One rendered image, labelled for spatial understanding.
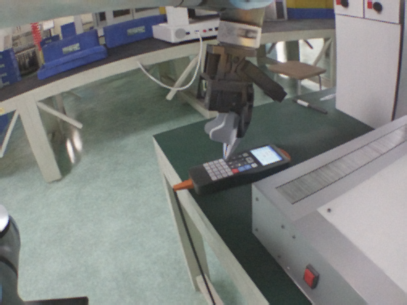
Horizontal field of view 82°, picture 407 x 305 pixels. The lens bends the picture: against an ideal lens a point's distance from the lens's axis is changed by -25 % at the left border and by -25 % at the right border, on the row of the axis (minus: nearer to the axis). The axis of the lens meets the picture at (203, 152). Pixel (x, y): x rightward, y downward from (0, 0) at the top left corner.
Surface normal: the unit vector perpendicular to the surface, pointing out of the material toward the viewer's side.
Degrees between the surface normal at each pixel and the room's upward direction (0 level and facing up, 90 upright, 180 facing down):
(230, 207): 0
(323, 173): 0
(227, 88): 90
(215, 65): 90
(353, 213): 0
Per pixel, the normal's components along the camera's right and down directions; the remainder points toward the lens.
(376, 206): -0.12, -0.85
